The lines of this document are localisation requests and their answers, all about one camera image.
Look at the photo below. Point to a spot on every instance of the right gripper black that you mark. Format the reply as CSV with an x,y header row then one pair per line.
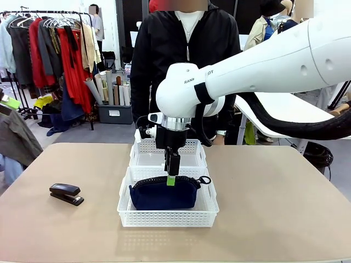
x,y
171,138

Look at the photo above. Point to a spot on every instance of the navy zip pencil case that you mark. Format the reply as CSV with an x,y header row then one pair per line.
x,y
161,195

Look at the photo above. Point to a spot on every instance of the black stapler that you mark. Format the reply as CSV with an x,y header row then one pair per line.
x,y
64,191

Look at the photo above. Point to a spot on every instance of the person's right forearm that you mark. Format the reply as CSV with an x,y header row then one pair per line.
x,y
140,104

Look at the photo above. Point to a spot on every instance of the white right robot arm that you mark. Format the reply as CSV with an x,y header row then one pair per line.
x,y
274,63

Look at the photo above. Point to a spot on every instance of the person's left forearm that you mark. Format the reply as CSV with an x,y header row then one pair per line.
x,y
230,115

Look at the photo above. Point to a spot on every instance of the person's left hand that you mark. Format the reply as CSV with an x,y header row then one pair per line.
x,y
219,140

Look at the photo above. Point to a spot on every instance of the white perforated plastic basket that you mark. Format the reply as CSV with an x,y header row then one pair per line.
x,y
164,217
197,153

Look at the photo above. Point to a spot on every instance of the white band smartwatch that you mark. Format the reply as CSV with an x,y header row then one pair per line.
x,y
221,133

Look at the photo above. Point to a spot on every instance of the grey storage bin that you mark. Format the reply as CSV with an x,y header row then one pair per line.
x,y
115,115

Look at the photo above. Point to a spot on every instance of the white paper roll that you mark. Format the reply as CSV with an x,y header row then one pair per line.
x,y
126,96

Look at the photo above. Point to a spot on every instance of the lime green bag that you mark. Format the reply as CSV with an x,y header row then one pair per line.
x,y
250,134

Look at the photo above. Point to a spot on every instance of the brown paper roll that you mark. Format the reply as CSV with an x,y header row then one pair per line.
x,y
118,90

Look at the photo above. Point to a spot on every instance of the tall grey paper roll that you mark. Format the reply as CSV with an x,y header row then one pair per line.
x,y
109,87

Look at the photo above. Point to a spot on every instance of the pale green paper roll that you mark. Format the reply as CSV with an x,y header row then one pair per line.
x,y
101,87

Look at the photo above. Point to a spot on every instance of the navy cloth heap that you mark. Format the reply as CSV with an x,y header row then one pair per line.
x,y
68,115

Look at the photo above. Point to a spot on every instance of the person's black jacket torso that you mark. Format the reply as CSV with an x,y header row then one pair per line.
x,y
164,49

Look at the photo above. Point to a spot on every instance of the black office chair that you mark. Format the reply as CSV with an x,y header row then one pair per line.
x,y
109,61

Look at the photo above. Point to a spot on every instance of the long red dress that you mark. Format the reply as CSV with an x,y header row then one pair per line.
x,y
75,79

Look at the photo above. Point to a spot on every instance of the white side table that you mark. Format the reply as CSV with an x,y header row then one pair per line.
x,y
288,109

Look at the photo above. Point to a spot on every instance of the yellow cloth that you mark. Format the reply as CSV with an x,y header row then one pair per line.
x,y
44,102

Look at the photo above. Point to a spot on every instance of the beige blouse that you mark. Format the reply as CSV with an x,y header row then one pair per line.
x,y
89,46

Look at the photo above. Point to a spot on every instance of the bystander in grey shirt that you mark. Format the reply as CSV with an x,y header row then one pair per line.
x,y
98,27

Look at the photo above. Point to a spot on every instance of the black scarf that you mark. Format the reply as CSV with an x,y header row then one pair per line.
x,y
72,43

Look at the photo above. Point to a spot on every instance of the mannequin in beige coat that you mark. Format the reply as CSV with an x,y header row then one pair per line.
x,y
257,33

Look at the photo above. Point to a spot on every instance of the light blue denim cloth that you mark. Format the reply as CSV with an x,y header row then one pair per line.
x,y
9,172

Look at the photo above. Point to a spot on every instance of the grey hanging jacket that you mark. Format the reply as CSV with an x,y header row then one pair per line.
x,y
50,46

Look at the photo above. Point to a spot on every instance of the red coat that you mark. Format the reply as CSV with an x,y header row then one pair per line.
x,y
37,54

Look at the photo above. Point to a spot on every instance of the black hat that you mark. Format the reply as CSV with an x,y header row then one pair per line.
x,y
271,8

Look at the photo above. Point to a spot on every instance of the dark grey coat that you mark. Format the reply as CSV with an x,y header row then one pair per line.
x,y
20,54

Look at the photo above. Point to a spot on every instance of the black clothes rack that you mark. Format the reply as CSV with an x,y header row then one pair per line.
x,y
55,12

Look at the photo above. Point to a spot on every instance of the light blue fluffy garment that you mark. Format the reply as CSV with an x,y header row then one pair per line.
x,y
6,46

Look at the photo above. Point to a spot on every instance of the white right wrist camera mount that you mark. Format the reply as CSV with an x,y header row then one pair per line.
x,y
144,134

